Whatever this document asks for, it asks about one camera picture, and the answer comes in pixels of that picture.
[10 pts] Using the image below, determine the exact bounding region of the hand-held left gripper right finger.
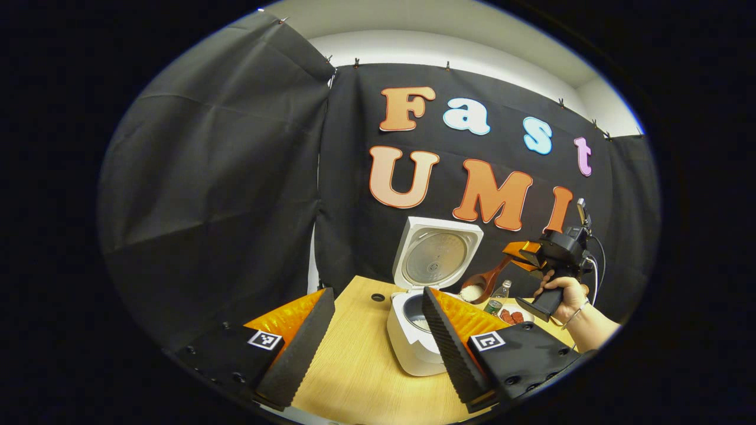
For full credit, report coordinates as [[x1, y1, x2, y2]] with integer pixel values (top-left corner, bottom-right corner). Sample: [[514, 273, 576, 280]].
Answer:
[[421, 287, 582, 414]]

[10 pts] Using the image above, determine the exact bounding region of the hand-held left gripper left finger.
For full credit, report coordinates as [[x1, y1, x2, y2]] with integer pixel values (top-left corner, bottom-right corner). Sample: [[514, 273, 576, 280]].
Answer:
[[168, 287, 335, 412]]

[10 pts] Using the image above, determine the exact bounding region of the brown wooden spoon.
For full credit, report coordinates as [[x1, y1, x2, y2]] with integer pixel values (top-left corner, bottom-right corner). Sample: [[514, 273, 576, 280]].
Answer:
[[461, 255, 513, 303]]

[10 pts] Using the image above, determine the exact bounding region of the white rice cooker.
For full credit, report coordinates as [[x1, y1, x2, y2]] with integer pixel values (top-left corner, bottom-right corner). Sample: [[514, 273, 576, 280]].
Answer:
[[387, 217, 484, 377]]

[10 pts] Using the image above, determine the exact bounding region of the clear plastic water bottle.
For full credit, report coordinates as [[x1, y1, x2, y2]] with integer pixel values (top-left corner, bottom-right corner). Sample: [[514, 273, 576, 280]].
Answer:
[[483, 280, 512, 315]]

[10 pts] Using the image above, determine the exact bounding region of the white round plate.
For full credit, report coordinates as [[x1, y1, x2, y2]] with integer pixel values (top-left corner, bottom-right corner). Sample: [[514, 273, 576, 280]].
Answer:
[[498, 304, 535, 325]]

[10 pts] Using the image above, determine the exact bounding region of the black backdrop cloth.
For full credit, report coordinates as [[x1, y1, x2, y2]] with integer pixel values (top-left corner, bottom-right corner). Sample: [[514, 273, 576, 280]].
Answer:
[[97, 11, 661, 355]]

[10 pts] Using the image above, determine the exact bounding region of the thin wrist bracelet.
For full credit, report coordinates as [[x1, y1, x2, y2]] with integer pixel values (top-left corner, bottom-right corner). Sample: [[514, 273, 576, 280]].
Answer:
[[561, 300, 591, 330]]

